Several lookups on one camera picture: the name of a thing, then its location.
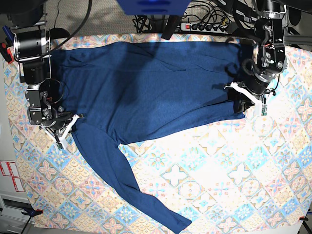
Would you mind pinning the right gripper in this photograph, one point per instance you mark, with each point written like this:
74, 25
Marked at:
57, 125

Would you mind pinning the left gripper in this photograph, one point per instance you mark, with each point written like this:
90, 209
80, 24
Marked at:
253, 91

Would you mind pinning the blue long-sleeve T-shirt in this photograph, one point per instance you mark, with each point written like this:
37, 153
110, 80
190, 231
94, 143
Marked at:
132, 92

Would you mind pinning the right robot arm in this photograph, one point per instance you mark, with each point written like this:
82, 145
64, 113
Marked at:
32, 51

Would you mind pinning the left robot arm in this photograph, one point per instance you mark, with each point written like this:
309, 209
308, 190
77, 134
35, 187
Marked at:
270, 61

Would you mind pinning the red-white labels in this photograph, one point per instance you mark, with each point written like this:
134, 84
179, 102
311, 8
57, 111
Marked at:
9, 170

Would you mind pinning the patterned tile tablecloth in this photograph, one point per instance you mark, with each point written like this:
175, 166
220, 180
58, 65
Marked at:
228, 177

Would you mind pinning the white power strip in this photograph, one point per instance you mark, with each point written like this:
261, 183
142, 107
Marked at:
206, 28

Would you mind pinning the red-black clamp top left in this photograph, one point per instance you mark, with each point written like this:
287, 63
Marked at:
6, 53

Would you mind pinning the black round stand base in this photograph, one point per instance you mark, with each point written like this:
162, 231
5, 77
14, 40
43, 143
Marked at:
58, 33

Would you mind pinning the black clamp bottom left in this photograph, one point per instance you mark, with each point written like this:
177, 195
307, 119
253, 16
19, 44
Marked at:
31, 212

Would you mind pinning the blue clamp top left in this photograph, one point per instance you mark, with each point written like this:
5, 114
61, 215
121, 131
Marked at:
8, 33

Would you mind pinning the blue box overhead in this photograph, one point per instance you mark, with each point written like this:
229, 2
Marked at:
154, 7

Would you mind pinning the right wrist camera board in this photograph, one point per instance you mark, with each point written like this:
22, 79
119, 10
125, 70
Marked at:
62, 144

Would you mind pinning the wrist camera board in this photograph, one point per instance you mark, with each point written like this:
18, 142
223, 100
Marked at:
62, 144
263, 109

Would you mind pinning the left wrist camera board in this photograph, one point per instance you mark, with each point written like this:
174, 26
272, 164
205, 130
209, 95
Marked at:
263, 109

